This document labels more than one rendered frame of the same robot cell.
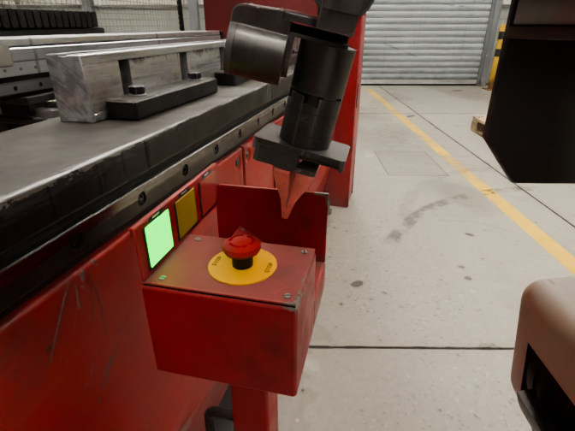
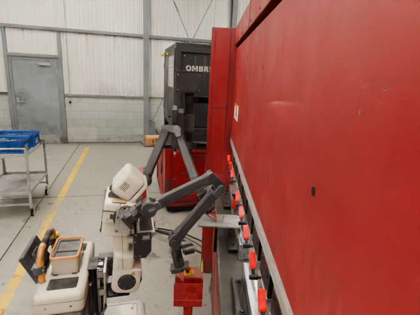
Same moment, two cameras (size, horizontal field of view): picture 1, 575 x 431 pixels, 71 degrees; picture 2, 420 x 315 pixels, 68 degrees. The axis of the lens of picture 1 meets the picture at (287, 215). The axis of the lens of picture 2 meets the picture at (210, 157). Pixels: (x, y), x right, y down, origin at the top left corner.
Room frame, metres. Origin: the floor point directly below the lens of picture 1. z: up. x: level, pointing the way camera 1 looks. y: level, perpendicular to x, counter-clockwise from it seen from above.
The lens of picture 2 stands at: (1.93, -0.29, 1.90)
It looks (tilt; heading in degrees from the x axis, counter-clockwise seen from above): 15 degrees down; 164
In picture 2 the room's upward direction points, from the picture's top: 3 degrees clockwise
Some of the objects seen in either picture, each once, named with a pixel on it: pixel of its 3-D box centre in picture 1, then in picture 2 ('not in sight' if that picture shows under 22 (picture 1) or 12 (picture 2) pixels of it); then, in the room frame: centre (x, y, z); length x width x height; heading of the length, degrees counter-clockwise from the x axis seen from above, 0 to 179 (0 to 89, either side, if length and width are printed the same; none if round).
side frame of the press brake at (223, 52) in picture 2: not in sight; (250, 160); (-0.70, 0.85, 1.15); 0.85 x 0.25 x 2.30; 75
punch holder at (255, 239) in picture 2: not in sight; (264, 249); (0.94, 0.23, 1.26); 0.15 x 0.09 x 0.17; 165
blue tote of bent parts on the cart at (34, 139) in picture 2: not in sight; (17, 138); (-2.97, -1.77, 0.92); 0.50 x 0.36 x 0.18; 89
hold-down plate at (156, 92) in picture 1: (171, 95); (239, 299); (0.76, 0.22, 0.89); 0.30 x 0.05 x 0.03; 165
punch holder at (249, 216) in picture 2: not in sight; (257, 225); (0.75, 0.28, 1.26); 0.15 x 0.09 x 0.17; 165
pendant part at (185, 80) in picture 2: not in sight; (187, 114); (-1.13, 0.31, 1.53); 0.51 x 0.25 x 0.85; 170
